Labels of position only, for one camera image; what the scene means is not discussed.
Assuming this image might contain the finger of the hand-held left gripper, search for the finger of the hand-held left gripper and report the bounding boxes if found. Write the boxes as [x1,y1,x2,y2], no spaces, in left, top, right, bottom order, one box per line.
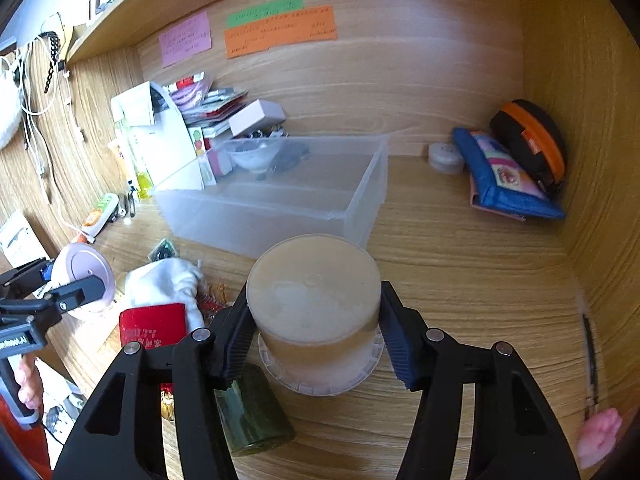
[0,258,53,301]
[37,275,106,317]

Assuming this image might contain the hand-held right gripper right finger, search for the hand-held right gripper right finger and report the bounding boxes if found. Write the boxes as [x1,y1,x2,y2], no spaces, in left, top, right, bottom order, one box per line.
[380,281,581,480]

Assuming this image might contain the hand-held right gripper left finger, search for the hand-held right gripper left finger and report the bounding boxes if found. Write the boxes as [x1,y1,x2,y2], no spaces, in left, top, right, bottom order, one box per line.
[52,282,251,480]

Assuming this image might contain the pink round container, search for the pink round container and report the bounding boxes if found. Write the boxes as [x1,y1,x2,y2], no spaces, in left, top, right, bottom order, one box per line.
[52,243,117,321]

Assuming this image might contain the olive cylindrical jar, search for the olive cylindrical jar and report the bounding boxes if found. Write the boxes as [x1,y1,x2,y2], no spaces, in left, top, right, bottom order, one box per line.
[214,362,297,457]

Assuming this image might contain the red fabric pouch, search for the red fabric pouch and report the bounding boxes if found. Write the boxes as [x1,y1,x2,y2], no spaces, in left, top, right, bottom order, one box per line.
[119,304,188,356]

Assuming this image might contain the white cloth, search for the white cloth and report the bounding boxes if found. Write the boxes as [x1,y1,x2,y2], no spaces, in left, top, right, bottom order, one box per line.
[124,259,206,331]

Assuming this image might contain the translucent round plastic container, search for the translucent round plastic container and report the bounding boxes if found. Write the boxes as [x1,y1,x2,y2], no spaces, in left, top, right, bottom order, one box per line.
[245,234,387,397]

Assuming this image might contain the gold tassel charm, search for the gold tassel charm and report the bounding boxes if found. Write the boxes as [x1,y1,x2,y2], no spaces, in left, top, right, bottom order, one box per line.
[160,382,176,422]

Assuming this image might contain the small green packet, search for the small green packet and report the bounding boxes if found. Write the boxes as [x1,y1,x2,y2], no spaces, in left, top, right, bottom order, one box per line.
[150,239,177,263]

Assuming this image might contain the clear plastic storage box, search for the clear plastic storage box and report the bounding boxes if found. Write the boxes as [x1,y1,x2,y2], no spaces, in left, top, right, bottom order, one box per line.
[151,133,390,261]

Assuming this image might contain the wooden desktop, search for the wooden desktop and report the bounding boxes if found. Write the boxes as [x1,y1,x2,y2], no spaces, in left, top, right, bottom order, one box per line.
[65,152,621,480]

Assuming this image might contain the person's left hand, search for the person's left hand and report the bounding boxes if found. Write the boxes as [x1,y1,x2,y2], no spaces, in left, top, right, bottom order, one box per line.
[15,352,43,408]

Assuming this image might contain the white cardboard box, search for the white cardboard box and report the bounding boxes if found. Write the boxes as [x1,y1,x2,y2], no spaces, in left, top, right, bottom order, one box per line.
[0,210,47,267]

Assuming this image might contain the white green orange tube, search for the white green orange tube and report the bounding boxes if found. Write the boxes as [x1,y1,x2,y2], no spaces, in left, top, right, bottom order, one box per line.
[80,192,121,241]

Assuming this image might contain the printed papers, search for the printed papers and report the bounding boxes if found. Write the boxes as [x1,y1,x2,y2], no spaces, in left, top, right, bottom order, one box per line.
[40,360,90,443]

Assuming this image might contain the orange red cloth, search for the orange red cloth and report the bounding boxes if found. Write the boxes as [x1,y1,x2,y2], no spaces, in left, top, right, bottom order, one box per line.
[0,390,53,480]

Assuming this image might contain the white paper bag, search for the white paper bag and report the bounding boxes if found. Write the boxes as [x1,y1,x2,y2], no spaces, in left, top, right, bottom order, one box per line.
[127,81,206,192]

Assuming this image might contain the clear plastic bowl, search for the clear plastic bowl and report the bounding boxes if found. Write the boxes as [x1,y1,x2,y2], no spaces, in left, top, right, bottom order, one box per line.
[227,137,286,174]

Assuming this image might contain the folded paper leaflet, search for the folded paper leaflet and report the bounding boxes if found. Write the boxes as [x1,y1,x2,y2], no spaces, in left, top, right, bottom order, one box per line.
[111,81,157,127]

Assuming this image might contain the dark thin pen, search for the dark thin pen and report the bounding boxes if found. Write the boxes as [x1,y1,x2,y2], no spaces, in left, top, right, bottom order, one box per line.
[581,312,601,418]

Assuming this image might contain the small white round tin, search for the small white round tin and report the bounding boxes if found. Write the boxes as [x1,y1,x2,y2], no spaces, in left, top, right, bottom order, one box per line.
[427,142,466,175]

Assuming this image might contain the blue fabric pouch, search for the blue fabric pouch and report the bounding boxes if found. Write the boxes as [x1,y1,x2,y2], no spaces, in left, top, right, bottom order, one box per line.
[452,127,567,222]

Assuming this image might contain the metal binder clips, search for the metal binder clips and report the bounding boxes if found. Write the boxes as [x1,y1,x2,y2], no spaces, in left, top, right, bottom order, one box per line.
[244,126,287,142]

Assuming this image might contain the stack of flat packets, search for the stack of flat packets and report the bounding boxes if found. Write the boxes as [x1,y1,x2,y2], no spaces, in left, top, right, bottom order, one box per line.
[169,72,249,137]

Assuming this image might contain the pale pink box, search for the pale pink box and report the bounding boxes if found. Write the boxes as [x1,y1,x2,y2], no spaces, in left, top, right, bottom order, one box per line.
[228,99,287,137]

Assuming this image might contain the black and orange case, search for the black and orange case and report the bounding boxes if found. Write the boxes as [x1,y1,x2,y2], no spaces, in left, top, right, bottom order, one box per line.
[489,100,567,197]

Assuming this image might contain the pink paper note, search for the pink paper note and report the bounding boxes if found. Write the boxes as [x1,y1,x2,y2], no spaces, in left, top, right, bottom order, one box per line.
[159,10,213,68]

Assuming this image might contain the orange paper note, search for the orange paper note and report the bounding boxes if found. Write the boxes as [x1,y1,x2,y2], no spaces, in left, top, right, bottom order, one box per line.
[224,5,338,59]

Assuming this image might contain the green paper note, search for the green paper note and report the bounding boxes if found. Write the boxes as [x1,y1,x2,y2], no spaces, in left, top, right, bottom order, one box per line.
[226,0,305,28]

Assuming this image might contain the white cables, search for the white cables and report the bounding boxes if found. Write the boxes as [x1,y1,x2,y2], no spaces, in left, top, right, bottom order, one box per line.
[0,35,88,241]

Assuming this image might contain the black chain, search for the black chain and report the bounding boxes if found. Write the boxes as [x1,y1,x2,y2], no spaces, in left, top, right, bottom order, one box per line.
[41,31,62,95]

